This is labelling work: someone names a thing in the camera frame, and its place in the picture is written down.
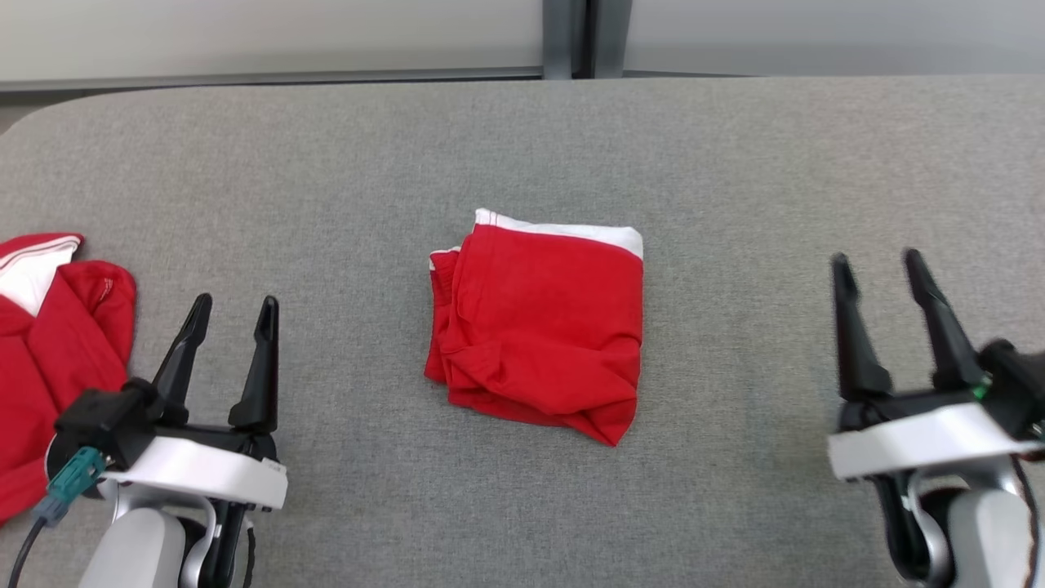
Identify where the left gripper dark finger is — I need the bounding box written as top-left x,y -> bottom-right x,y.
151,293 -> 213,425
228,296 -> 280,434

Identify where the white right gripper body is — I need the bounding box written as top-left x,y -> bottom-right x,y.
827,388 -> 1045,483

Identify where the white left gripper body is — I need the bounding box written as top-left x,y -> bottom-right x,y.
102,423 -> 289,511

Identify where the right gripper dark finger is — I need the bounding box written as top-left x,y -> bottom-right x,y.
830,253 -> 893,403
903,248 -> 987,391

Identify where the red and white shirt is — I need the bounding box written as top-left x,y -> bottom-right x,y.
0,233 -> 138,523

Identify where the red shorts white waistband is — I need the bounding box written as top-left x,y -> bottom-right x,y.
424,207 -> 645,448

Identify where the teal connector black cable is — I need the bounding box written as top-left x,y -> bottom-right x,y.
7,447 -> 108,588

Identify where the thin dark right arm cable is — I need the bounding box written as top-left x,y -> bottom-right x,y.
1011,456 -> 1043,588

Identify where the grey metal partition post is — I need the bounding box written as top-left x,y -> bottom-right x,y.
541,0 -> 634,80

